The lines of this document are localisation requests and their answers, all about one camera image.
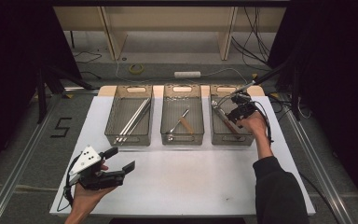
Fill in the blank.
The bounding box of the black crossbar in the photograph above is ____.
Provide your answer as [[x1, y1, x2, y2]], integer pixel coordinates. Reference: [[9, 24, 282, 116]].
[[50, 0, 292, 7]]

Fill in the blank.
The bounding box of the black curtain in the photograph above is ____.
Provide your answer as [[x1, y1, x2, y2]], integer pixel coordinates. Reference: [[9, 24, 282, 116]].
[[0, 0, 83, 181], [267, 0, 358, 216]]

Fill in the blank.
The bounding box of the metal chopstick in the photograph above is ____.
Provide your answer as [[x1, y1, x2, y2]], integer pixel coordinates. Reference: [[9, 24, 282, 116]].
[[114, 99, 147, 144], [124, 102, 153, 144]]

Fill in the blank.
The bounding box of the thick black cable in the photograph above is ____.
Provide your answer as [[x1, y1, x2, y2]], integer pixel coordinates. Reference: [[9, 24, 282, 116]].
[[297, 171, 341, 224]]

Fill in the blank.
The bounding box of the black metal stand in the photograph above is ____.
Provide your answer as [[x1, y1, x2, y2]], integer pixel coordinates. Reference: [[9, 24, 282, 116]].
[[255, 59, 302, 122], [35, 63, 94, 125]]

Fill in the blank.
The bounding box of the thin grey cable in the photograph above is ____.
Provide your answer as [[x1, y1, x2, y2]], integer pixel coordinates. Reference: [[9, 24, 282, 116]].
[[115, 57, 176, 86]]

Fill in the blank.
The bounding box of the smoky clear plastic bin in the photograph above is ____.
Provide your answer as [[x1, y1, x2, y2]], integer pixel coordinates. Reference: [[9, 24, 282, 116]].
[[209, 83, 258, 147], [160, 83, 205, 147], [104, 84, 154, 147]]

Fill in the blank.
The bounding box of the metal spoon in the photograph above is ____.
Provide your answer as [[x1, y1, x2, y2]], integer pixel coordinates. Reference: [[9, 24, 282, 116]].
[[167, 108, 190, 143]]

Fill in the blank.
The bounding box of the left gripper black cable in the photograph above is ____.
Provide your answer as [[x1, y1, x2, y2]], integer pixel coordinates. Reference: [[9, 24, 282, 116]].
[[56, 153, 82, 213]]

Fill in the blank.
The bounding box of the wooden-handled knife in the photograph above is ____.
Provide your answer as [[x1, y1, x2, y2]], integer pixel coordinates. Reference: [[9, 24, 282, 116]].
[[211, 99, 241, 136]]

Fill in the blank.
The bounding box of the beige wooden shelf unit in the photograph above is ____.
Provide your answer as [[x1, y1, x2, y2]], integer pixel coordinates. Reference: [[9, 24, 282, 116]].
[[53, 6, 287, 62]]

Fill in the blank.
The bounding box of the white power cable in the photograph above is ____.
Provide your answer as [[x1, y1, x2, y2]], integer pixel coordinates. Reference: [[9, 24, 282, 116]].
[[200, 67, 249, 85]]

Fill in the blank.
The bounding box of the aluminium floor rail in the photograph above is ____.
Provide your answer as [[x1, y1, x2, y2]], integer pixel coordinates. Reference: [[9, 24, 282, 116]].
[[283, 108, 355, 224], [0, 92, 63, 224]]

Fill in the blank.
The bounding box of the person's left hand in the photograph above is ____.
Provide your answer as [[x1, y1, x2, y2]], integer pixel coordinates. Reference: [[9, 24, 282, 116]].
[[67, 163, 117, 219]]

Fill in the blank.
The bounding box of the yellow tape roll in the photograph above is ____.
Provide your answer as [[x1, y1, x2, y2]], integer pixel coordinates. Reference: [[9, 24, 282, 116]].
[[128, 63, 145, 75]]

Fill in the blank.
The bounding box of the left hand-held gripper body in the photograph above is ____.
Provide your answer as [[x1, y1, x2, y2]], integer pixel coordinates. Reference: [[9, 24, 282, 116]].
[[64, 145, 127, 191]]

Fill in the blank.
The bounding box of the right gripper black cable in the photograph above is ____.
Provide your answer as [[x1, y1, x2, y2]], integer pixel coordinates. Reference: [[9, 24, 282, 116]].
[[213, 92, 274, 144]]

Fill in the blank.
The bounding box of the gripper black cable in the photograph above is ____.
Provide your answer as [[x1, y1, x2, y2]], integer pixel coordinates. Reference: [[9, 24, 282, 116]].
[[213, 92, 274, 144], [56, 153, 82, 213]]

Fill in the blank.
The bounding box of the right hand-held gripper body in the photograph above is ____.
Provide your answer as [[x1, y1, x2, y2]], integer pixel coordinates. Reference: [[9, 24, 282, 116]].
[[225, 79, 259, 125]]

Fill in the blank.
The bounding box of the person's right hand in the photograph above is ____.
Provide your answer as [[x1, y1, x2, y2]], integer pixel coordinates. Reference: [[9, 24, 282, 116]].
[[236, 111, 269, 141]]

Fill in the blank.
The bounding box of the white table sheet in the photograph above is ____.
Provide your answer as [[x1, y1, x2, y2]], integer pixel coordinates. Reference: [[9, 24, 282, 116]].
[[49, 95, 316, 217]]

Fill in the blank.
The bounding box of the white power strip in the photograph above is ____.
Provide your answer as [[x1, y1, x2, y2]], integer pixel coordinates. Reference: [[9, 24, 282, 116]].
[[173, 71, 202, 79]]

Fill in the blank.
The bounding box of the black cable bundle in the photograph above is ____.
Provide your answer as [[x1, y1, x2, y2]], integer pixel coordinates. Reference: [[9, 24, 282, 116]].
[[231, 6, 273, 68]]

